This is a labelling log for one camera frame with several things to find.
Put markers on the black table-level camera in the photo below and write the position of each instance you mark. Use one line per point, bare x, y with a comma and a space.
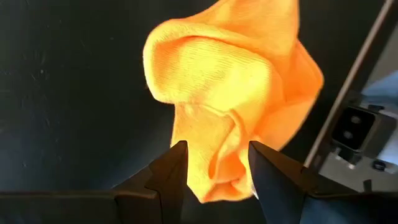
353, 129

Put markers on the metal table edge rail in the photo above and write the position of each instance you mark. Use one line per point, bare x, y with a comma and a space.
350, 77

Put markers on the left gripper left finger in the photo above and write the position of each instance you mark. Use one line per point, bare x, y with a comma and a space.
164, 186

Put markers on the black table mat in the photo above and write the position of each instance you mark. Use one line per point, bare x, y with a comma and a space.
62, 93

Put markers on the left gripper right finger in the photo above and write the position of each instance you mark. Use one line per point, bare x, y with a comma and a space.
276, 186

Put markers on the orange microfiber towel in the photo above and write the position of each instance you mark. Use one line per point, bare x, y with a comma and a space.
224, 77

